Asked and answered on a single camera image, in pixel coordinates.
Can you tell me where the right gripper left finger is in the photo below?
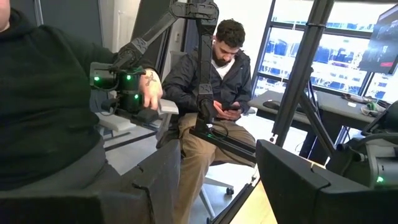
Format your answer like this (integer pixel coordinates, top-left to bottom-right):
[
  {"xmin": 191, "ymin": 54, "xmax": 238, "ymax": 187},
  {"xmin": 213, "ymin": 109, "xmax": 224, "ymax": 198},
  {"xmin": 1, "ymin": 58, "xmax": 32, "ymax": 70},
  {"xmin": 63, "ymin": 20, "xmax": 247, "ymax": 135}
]
[{"xmin": 0, "ymin": 139, "xmax": 182, "ymax": 224}]

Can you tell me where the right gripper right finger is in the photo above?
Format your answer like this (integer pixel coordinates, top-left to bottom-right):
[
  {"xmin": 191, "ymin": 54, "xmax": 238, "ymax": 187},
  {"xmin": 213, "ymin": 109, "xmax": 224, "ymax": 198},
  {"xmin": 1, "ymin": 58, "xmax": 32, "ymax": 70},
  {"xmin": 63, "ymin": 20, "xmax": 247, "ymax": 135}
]
[{"xmin": 256, "ymin": 139, "xmax": 398, "ymax": 224}]

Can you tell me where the grey desk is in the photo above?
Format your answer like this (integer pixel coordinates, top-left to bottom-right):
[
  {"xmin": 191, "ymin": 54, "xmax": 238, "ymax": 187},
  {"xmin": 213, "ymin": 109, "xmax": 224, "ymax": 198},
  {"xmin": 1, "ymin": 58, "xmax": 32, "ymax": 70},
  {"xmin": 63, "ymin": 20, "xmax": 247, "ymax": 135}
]
[{"xmin": 248, "ymin": 89, "xmax": 379, "ymax": 166}]

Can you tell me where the white swivel chair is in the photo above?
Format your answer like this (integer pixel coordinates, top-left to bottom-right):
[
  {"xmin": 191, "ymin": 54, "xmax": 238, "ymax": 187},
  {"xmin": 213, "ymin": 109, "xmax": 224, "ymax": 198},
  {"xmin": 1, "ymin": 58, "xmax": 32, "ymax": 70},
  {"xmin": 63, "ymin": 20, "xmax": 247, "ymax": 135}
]
[{"xmin": 198, "ymin": 177, "xmax": 236, "ymax": 220}]

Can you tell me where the black computer mouse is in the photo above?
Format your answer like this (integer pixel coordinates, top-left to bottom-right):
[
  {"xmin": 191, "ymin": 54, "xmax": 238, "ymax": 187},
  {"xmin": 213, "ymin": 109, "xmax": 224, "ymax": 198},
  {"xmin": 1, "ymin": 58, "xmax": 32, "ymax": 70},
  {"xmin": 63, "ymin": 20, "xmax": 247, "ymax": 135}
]
[{"xmin": 262, "ymin": 100, "xmax": 282, "ymax": 110}]

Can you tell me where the person's hand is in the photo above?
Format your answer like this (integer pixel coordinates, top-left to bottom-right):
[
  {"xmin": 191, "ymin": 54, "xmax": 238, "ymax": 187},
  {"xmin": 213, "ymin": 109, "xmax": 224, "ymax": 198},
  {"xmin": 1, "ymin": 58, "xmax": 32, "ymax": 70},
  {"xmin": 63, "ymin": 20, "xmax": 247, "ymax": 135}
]
[
  {"xmin": 213, "ymin": 100, "xmax": 233, "ymax": 121},
  {"xmin": 229, "ymin": 101, "xmax": 244, "ymax": 121},
  {"xmin": 138, "ymin": 68, "xmax": 164, "ymax": 111}
]

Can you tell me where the green white headset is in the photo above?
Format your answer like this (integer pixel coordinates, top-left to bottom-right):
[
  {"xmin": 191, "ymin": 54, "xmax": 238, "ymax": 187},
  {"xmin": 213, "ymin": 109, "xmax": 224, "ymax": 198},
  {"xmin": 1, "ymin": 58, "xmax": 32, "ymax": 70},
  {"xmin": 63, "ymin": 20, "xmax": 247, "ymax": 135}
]
[{"xmin": 360, "ymin": 99, "xmax": 386, "ymax": 118}]

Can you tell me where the person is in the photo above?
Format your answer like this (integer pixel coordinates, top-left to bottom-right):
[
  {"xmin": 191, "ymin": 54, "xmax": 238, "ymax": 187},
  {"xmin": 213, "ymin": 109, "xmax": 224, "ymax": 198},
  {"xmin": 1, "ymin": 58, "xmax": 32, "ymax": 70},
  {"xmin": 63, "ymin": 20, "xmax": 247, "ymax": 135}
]
[
  {"xmin": 0, "ymin": 0, "xmax": 164, "ymax": 191},
  {"xmin": 157, "ymin": 18, "xmax": 257, "ymax": 224}
]

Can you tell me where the black display screen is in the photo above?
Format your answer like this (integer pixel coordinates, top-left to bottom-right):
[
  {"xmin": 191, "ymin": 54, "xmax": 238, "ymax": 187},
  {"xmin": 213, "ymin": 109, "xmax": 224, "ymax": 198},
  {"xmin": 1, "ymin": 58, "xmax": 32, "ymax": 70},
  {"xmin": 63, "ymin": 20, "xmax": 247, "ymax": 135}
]
[{"xmin": 357, "ymin": 2, "xmax": 398, "ymax": 75}]

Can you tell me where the black aluminium table frame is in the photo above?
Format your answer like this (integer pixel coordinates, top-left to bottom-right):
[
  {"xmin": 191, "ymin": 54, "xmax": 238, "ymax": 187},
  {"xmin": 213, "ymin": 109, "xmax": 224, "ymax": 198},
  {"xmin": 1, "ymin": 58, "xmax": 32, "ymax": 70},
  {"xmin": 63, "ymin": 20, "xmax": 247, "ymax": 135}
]
[{"xmin": 206, "ymin": 174, "xmax": 262, "ymax": 224}]

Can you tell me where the black aluminium rail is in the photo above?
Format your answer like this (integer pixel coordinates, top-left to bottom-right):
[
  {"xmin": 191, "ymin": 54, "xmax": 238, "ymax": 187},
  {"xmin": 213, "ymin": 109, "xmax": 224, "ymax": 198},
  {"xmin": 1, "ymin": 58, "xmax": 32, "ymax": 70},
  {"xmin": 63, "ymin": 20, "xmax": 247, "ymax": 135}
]
[{"xmin": 189, "ymin": 126, "xmax": 259, "ymax": 164}]

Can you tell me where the large window dark frame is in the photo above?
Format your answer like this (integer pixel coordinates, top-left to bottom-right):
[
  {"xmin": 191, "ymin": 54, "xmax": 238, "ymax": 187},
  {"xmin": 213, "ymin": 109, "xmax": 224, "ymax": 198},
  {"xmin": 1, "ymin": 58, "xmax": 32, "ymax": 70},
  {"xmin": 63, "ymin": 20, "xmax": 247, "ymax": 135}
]
[{"xmin": 251, "ymin": 0, "xmax": 398, "ymax": 105}]

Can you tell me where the black rig upright post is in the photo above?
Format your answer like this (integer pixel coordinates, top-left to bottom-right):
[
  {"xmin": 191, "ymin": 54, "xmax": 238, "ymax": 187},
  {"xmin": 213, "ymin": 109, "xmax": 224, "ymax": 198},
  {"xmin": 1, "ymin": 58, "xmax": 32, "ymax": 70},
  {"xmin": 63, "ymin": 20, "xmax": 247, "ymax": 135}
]
[{"xmin": 272, "ymin": 0, "xmax": 335, "ymax": 158}]

